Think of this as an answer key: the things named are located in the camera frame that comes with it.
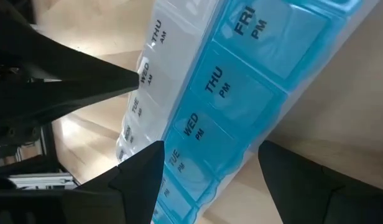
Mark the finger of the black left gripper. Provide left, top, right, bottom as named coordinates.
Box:
left=0, top=0, right=140, bottom=115

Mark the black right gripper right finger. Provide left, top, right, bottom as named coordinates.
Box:
left=258, top=140, right=383, bottom=224

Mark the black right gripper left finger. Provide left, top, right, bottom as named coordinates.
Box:
left=62, top=140, right=166, bottom=224

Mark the aluminium table frame rail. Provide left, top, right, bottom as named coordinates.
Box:
left=7, top=172, right=80, bottom=190

